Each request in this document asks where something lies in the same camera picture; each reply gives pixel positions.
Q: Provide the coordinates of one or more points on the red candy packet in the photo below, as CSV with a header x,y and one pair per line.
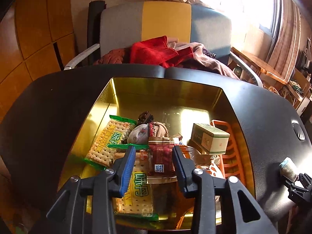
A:
x,y
160,156

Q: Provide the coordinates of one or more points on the grey yellow blue armchair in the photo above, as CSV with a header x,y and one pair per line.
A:
x,y
165,17

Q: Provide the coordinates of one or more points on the red cloth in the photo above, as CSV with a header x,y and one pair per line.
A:
x,y
151,51

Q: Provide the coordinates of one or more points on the orange plastic rack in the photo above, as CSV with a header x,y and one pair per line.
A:
x,y
234,160

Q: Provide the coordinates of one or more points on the purple patterned cloth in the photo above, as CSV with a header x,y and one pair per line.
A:
x,y
209,53

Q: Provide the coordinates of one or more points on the small green and cream box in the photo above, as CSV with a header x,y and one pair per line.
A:
x,y
209,139

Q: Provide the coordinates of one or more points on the clear brown snack packet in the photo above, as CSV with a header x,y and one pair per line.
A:
x,y
163,195

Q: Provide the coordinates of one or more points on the green cracker packet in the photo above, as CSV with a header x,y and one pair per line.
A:
x,y
107,141
139,195

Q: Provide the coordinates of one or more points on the window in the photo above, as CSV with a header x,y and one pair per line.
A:
x,y
238,2

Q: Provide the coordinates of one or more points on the round pastry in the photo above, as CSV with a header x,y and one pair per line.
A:
x,y
139,134

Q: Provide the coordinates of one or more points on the beige sock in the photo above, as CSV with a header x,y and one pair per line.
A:
x,y
159,129

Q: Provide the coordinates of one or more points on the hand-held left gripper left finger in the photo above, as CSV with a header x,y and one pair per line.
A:
x,y
126,173

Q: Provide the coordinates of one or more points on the wooden side table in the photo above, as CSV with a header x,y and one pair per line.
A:
x,y
258,63

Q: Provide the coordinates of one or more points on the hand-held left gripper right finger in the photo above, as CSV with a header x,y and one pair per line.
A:
x,y
180,173

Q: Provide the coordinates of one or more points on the rust brown cloth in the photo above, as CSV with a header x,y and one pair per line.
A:
x,y
112,57

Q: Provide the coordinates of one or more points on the wooden wardrobe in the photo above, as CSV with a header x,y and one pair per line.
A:
x,y
36,29

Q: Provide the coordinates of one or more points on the gold and red tin box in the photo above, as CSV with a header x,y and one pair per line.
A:
x,y
170,97

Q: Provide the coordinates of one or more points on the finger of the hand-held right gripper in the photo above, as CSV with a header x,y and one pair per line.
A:
x,y
293,187
304,179

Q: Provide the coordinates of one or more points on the black oval table cushion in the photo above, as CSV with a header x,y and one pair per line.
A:
x,y
298,131

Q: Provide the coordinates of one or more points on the white sock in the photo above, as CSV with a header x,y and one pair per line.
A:
x,y
287,169

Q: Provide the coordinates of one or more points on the pink cloth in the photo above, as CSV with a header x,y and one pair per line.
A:
x,y
209,65

